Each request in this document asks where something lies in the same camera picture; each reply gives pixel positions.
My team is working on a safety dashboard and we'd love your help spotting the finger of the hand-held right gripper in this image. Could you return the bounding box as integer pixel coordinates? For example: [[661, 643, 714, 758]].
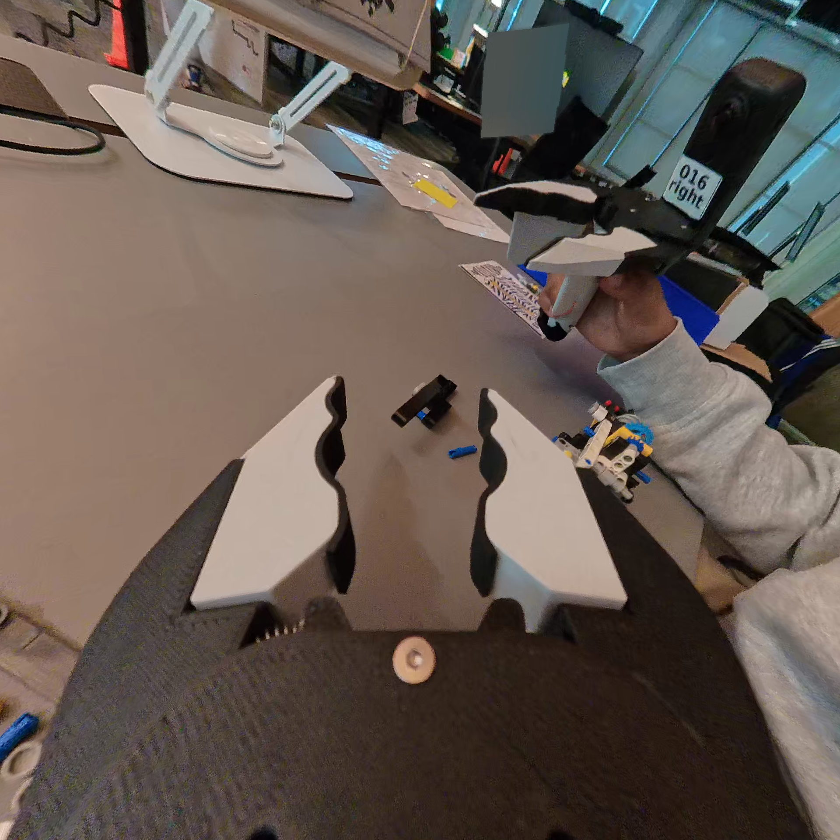
[[474, 180, 601, 265], [527, 226, 658, 278]]

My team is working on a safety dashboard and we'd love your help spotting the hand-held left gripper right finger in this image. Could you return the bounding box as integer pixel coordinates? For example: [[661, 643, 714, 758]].
[[469, 387, 629, 634]]

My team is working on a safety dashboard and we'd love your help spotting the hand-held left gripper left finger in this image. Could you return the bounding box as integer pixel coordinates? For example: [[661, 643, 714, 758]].
[[189, 375, 357, 621]]

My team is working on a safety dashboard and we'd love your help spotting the black angled lego piece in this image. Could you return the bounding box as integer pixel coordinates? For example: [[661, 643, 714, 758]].
[[391, 374, 458, 430]]

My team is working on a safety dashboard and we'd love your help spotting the person's right forearm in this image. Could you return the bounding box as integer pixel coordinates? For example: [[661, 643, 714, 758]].
[[597, 318, 840, 572]]

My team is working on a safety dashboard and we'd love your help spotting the white yellow lego vehicle assembly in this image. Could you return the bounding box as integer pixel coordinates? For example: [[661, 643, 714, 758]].
[[553, 399, 657, 505]]

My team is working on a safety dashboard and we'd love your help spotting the blue lego beam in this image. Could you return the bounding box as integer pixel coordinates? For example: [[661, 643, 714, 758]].
[[0, 713, 40, 762]]

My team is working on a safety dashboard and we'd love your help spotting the person's right hand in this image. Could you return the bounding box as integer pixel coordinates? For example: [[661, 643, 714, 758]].
[[537, 270, 678, 360]]

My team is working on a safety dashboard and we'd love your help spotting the black white patterned sheet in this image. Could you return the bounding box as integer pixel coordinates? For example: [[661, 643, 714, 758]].
[[459, 260, 549, 339]]

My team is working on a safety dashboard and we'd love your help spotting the blue plastic bin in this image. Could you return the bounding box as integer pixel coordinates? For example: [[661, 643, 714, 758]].
[[517, 264, 721, 347]]

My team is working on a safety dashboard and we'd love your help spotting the white box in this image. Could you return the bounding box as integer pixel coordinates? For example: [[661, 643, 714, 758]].
[[705, 283, 770, 350]]

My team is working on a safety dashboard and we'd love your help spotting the paper sheet in plastic sleeve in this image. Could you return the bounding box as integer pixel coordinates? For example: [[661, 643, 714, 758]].
[[328, 125, 513, 242]]

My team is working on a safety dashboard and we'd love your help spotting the person's grey sweatshirt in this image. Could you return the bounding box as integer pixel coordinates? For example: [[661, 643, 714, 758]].
[[728, 567, 840, 840]]

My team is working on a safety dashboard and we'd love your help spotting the white book stand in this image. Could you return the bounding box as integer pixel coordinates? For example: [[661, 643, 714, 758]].
[[88, 0, 434, 200]]

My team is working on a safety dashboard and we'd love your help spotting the white printed board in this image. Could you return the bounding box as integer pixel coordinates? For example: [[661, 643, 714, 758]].
[[197, 16, 270, 105]]

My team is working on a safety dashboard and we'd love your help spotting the black cable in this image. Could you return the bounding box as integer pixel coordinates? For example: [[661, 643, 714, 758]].
[[0, 108, 107, 157]]

